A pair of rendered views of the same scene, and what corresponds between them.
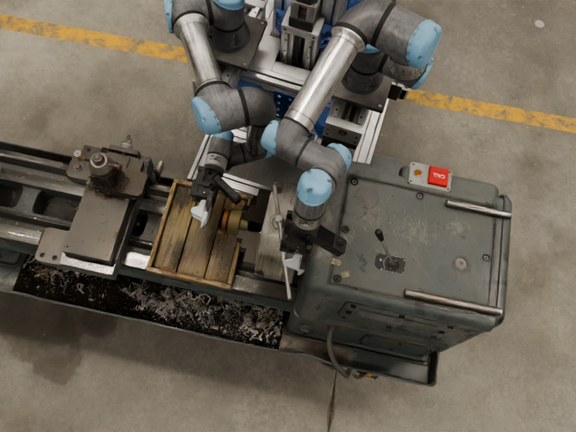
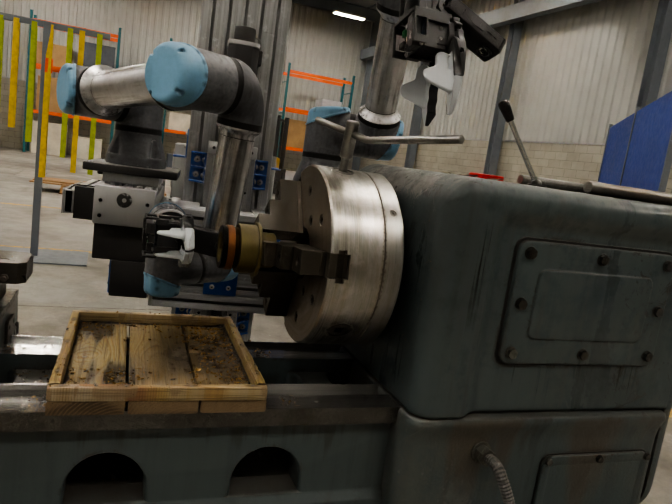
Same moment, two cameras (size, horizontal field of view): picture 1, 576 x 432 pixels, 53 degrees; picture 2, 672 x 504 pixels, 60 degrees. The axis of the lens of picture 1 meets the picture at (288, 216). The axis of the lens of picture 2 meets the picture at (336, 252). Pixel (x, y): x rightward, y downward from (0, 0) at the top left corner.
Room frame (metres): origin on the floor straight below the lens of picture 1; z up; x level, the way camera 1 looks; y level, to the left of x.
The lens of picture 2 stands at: (-0.31, 0.40, 1.25)
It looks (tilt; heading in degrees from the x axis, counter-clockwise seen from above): 9 degrees down; 337
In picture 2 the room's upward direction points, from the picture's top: 8 degrees clockwise
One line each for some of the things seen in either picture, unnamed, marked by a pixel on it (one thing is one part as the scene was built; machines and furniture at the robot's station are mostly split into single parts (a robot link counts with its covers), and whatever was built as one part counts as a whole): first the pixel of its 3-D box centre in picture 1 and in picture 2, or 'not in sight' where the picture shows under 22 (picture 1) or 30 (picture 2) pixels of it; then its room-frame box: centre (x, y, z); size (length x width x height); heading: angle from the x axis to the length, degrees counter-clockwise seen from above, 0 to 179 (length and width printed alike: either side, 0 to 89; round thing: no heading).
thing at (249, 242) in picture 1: (250, 251); (302, 259); (0.56, 0.10, 1.09); 0.12 x 0.11 x 0.05; 178
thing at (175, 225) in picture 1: (201, 233); (158, 355); (0.66, 0.29, 0.89); 0.36 x 0.30 x 0.04; 178
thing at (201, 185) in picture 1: (207, 185); (168, 234); (0.77, 0.29, 1.08); 0.12 x 0.09 x 0.08; 178
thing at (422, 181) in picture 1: (428, 179); not in sight; (0.86, -0.42, 1.23); 0.13 x 0.08 x 0.05; 88
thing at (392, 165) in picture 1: (384, 169); not in sight; (0.86, -0.27, 1.24); 0.09 x 0.08 x 0.03; 88
